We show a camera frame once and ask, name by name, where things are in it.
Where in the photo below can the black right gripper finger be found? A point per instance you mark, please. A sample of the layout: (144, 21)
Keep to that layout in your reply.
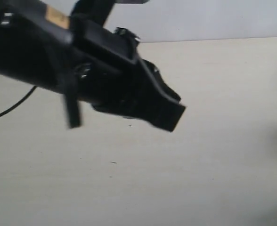
(162, 101)

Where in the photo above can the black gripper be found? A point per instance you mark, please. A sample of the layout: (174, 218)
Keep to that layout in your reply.
(74, 55)

